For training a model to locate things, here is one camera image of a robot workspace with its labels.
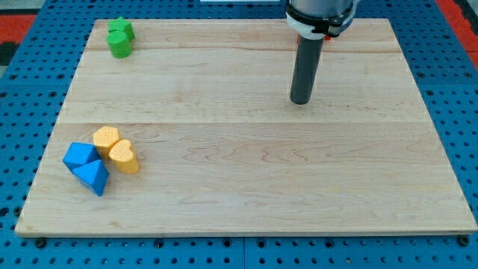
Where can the yellow hexagon block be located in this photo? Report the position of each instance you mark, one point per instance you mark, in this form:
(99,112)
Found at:
(104,139)

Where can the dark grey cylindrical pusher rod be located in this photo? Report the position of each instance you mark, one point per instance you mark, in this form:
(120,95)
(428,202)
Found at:
(305,69)

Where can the green star block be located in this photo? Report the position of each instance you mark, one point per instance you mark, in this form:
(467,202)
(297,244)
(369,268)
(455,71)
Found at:
(122,25)

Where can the green cylinder block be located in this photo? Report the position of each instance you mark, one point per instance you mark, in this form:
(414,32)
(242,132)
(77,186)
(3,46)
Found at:
(119,44)

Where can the red block behind rod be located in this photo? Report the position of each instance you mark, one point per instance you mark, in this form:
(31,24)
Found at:
(326,38)

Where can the grey robot arm flange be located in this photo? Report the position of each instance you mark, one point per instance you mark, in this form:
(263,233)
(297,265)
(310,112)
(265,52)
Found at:
(315,19)

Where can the blue triangular block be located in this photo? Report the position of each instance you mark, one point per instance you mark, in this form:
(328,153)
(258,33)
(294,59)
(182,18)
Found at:
(93,176)

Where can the blue cube block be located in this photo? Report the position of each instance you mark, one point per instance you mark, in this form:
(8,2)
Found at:
(79,154)

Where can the yellow heart block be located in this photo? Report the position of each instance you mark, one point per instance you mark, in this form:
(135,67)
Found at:
(124,157)

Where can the light wooden board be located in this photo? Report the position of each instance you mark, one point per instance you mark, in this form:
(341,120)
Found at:
(222,150)

